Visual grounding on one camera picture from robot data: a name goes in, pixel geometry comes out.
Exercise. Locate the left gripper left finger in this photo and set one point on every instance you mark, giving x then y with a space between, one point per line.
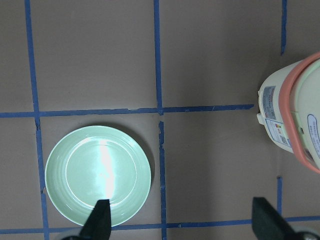
98 224

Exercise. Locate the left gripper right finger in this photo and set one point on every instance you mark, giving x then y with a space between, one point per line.
268 224

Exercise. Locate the white rice cooker orange handle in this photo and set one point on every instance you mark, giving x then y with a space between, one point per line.
289 110

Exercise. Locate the green plate near left arm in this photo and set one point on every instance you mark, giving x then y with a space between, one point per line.
95 163

